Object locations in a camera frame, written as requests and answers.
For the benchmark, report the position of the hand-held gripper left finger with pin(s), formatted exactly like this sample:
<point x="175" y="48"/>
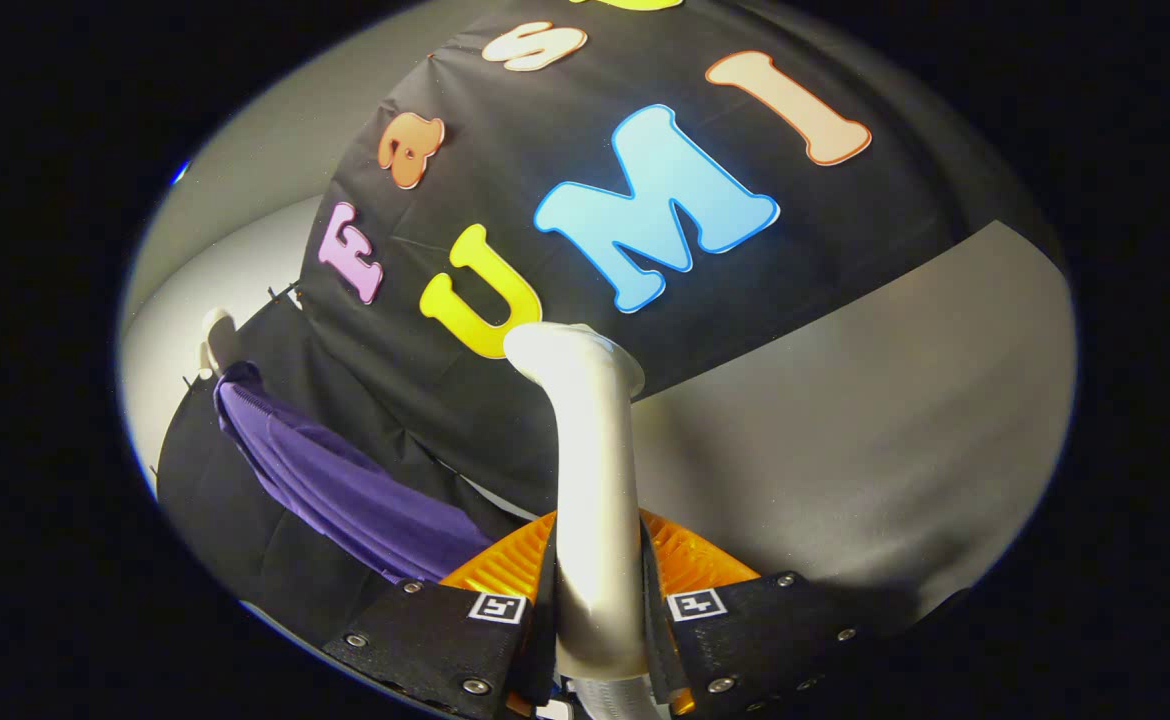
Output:
<point x="445" y="640"/>

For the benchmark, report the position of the white garment steamer head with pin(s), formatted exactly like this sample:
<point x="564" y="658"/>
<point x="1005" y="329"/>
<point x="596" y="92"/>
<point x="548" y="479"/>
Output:
<point x="595" y="500"/>

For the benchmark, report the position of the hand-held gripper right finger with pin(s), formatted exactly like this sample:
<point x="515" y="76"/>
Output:
<point x="765" y="640"/>

